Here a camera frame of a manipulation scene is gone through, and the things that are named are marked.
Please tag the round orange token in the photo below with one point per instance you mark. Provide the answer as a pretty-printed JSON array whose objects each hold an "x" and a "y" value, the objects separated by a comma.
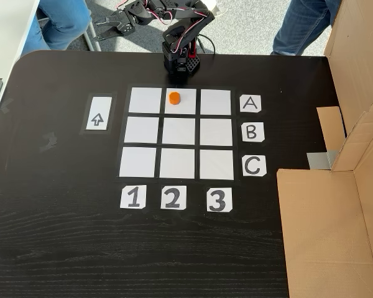
[{"x": 174, "y": 98}]

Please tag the white nine-square grid sheet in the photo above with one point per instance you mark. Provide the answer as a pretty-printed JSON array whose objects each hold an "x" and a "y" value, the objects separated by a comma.
[{"x": 177, "y": 139}]

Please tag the grey metal chair leg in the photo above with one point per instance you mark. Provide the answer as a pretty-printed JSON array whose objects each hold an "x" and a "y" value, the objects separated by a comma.
[{"x": 94, "y": 46}]

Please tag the person's leg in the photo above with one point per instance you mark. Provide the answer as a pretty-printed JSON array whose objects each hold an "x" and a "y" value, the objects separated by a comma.
[
  {"x": 65, "y": 21},
  {"x": 301, "y": 25},
  {"x": 32, "y": 38}
]

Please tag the person's white shoe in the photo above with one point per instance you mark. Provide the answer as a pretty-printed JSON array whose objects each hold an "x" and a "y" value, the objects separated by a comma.
[{"x": 219, "y": 7}]

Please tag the paper sheet with arrow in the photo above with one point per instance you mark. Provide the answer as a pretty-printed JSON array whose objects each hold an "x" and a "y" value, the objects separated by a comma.
[{"x": 104, "y": 124}]

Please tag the white desk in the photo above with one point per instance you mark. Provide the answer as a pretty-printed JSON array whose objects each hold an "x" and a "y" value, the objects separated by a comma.
[{"x": 6, "y": 31}]

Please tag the paper label letter A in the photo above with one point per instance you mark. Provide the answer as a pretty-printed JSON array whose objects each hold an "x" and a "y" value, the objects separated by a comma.
[{"x": 250, "y": 103}]

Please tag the paper label letter B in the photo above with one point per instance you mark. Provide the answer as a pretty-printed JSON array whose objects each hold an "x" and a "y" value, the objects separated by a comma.
[{"x": 252, "y": 132}]

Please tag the paper label number 1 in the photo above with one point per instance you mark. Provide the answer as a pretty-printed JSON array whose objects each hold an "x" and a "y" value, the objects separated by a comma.
[{"x": 133, "y": 196}]

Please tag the paper label number 2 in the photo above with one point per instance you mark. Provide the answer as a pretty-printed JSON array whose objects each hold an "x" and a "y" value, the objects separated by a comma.
[{"x": 173, "y": 197}]

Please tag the paper label letter C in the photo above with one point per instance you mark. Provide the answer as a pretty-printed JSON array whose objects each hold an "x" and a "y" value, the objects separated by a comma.
[{"x": 253, "y": 166}]

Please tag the paper label number 3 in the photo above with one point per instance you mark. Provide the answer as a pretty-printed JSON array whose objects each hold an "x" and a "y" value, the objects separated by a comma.
[{"x": 219, "y": 200}]

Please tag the brown cardboard box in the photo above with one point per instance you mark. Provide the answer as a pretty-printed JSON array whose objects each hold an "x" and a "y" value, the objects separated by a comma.
[{"x": 323, "y": 232}]

